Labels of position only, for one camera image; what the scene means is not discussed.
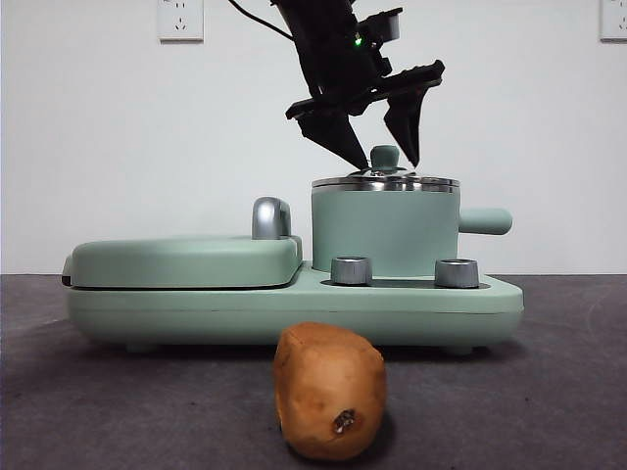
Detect mint green breakfast machine base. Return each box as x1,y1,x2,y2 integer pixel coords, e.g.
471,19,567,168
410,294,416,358
63,260,525,354

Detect mint green pot with handle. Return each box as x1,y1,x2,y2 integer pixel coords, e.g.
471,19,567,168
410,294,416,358
310,188,514,273

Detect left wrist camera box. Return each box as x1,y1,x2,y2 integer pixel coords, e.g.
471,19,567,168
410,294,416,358
360,7,404,48

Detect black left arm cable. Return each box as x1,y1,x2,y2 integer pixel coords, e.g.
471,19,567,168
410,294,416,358
227,0,295,38

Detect silver control knob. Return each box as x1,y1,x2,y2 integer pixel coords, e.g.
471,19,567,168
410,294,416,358
434,258,480,289
330,256,375,285

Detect white wall socket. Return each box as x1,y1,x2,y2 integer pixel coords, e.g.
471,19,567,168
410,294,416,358
600,0,627,42
157,0,205,42

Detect mint griddle lid chrome handle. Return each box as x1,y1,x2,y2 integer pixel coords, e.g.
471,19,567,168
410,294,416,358
61,196,304,290

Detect brown potato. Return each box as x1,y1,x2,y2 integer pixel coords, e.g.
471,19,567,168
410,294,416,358
271,321,387,461

